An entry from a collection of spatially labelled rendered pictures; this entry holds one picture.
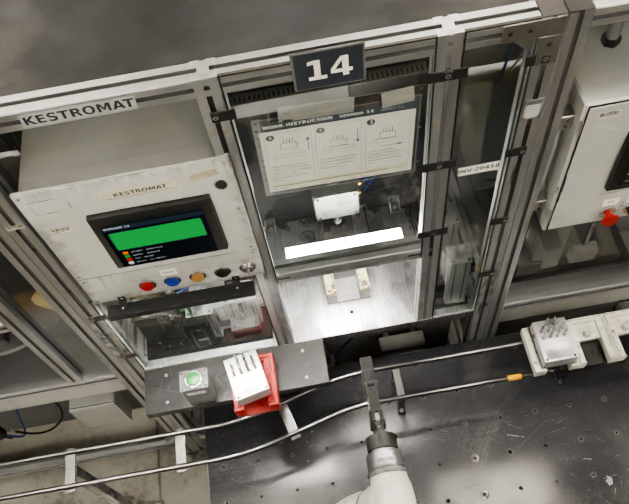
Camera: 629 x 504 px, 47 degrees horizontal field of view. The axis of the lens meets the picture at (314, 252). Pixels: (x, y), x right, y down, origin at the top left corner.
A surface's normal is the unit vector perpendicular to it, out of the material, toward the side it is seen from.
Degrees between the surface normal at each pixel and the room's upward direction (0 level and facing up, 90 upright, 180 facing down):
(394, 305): 0
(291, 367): 0
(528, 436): 0
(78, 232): 90
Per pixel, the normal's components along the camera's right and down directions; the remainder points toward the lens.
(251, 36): -0.09, -0.50
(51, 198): 0.15, 0.85
